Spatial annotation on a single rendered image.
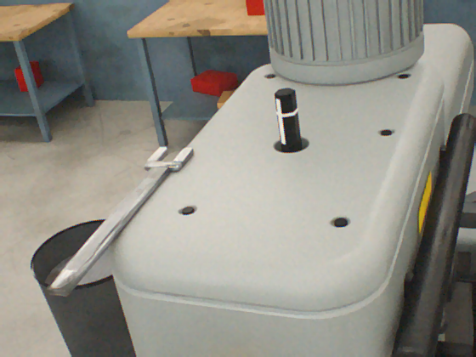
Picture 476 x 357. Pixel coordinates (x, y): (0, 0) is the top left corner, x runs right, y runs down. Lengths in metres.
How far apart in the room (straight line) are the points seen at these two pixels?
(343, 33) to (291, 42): 0.07
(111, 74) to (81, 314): 3.48
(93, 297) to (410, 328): 2.35
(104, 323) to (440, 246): 2.37
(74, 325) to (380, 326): 2.49
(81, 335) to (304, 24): 2.35
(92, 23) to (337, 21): 5.27
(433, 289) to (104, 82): 5.66
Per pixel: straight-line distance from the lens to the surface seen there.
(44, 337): 3.72
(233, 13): 4.90
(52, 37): 6.35
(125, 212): 0.67
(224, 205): 0.66
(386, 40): 0.88
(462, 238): 1.23
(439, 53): 1.33
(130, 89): 6.13
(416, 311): 0.65
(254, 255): 0.59
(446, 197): 0.80
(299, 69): 0.89
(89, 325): 3.01
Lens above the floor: 2.23
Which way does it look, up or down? 29 degrees down
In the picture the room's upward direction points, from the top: 10 degrees counter-clockwise
